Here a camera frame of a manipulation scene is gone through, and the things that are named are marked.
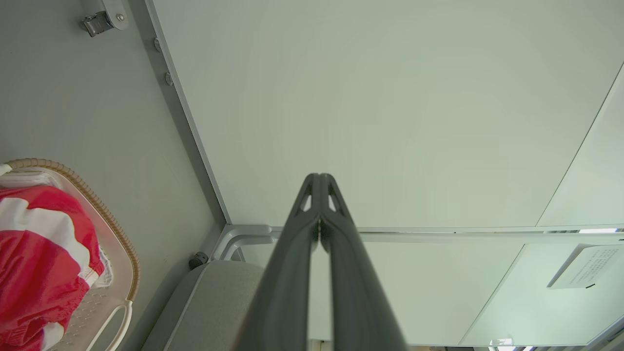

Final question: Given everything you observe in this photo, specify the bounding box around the grey partition base rail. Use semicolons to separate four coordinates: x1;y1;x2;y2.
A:
128;0;233;226

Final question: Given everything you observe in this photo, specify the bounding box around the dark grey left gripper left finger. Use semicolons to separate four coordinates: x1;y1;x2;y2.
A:
234;173;321;351

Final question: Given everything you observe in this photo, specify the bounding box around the metal table caster wheel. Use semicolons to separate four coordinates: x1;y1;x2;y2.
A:
81;0;130;38

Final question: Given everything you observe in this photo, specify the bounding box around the beige plastic laundry basket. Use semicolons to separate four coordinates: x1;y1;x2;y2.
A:
0;158;141;351

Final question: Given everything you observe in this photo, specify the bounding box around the grey metal tube frame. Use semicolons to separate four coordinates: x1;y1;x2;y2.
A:
211;224;284;262

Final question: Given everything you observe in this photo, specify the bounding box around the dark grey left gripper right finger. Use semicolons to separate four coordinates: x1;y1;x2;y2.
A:
319;173;408;351

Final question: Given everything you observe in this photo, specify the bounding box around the grey horizontal panel rail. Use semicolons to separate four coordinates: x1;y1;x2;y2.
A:
355;224;624;245

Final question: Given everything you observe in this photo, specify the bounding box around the white paper notice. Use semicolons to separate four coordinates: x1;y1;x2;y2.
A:
546;243;624;290

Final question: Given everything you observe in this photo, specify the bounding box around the red and white garment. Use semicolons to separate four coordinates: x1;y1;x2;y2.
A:
0;185;106;351

